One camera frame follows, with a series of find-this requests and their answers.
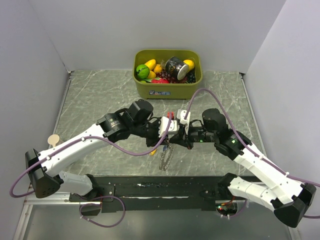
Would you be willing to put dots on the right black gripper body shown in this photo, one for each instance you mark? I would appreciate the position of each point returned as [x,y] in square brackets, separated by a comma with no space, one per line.
[200,134]

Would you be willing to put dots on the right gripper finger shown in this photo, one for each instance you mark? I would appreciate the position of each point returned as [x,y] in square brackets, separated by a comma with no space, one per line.
[180,142]
[179,137]

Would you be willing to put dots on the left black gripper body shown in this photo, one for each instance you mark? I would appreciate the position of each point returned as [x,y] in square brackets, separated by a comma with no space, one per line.
[148,130]

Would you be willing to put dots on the large metal keyring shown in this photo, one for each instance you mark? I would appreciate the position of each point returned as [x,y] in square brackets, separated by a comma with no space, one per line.
[166,157]

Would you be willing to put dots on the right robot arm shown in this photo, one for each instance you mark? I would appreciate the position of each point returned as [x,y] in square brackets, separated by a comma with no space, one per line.
[287,197]

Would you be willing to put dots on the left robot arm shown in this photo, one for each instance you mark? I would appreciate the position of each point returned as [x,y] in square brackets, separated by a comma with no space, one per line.
[46,169]

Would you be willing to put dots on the yellow tag key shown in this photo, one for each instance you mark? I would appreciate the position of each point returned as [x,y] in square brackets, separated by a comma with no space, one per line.
[153,152]

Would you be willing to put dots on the olive green plastic bin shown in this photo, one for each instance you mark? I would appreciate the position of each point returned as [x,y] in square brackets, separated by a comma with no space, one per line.
[176,91]

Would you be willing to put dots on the red toy dragonfruit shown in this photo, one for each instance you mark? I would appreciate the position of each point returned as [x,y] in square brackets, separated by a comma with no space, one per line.
[159,80]

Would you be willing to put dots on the small yellow toy lemon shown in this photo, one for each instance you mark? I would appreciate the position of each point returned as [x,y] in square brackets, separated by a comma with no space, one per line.
[151,75]

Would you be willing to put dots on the dark toy grapes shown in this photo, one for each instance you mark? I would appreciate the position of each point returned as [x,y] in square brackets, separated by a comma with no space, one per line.
[191,77]

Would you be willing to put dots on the green toy watermelon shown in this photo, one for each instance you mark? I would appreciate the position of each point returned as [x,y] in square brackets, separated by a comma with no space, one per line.
[142,71]

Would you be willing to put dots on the orange toy fruit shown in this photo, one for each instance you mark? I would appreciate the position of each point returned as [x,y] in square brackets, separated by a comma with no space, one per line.
[157,69]

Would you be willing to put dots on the yellow toy mango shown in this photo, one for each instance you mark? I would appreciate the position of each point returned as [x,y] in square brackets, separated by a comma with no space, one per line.
[151,64]

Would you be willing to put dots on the yellow toy lemon right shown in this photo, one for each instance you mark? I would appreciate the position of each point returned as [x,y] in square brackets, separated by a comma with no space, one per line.
[190,63]

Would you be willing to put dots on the black printed can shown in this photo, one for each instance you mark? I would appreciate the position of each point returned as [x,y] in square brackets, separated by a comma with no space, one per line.
[176,68]

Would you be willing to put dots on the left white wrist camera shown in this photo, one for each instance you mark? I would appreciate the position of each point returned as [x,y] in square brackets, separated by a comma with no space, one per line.
[173,127]

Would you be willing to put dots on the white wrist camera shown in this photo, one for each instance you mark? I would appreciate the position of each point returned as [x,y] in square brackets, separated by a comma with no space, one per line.
[183,117]
[173,127]

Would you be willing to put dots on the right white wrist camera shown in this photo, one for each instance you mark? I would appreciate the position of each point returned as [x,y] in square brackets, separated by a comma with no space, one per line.
[183,117]

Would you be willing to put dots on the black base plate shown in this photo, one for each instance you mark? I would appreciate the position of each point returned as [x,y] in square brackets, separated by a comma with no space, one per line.
[140,193]

